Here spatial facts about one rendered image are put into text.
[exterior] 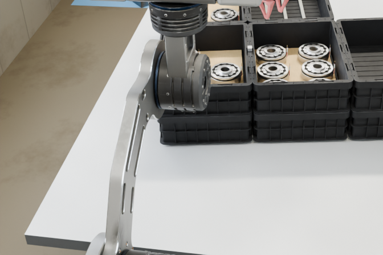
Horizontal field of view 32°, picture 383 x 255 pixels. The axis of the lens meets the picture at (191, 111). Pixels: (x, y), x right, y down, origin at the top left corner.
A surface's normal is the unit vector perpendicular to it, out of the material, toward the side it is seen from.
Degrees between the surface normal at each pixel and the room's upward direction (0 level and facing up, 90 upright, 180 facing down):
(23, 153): 0
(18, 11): 90
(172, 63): 90
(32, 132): 0
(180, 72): 90
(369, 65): 0
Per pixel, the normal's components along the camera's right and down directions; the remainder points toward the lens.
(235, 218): -0.06, -0.81
